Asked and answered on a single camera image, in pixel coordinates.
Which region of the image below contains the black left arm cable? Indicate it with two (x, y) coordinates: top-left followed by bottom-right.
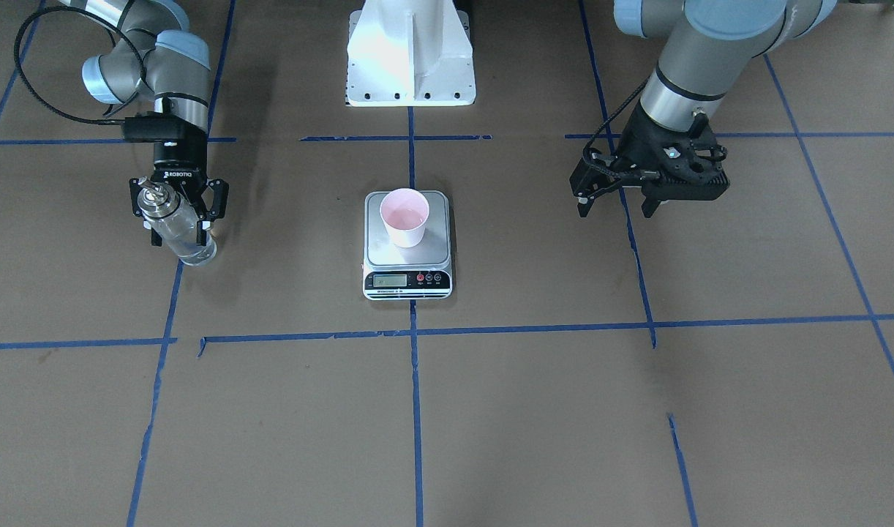
(583, 77), (651, 165)

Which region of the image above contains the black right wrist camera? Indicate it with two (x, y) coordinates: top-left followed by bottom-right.
(121, 113), (192, 143)

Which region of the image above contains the pink paper cup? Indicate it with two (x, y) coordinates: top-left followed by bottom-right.
(380, 189), (430, 249)

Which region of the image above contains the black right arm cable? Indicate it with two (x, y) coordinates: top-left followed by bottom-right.
(14, 6), (146, 125)

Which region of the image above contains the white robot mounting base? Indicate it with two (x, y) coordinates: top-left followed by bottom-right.
(345, 1), (477, 108)

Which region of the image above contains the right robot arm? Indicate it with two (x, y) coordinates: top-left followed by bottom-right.
(58, 1), (229, 266)

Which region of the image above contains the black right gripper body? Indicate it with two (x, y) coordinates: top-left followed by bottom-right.
(151, 117), (209, 197)

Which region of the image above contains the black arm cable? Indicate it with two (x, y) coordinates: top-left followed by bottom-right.
(583, 77), (651, 165)
(14, 6), (146, 125)

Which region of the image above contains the clear glass sauce bottle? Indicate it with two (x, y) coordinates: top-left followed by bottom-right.
(138, 182), (217, 266)

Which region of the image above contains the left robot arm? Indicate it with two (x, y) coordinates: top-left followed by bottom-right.
(568, 1), (836, 217)

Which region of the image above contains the silver digital kitchen scale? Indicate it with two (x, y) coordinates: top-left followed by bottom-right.
(362, 190), (454, 300)

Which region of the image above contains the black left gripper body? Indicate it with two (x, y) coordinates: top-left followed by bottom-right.
(570, 101), (731, 202)

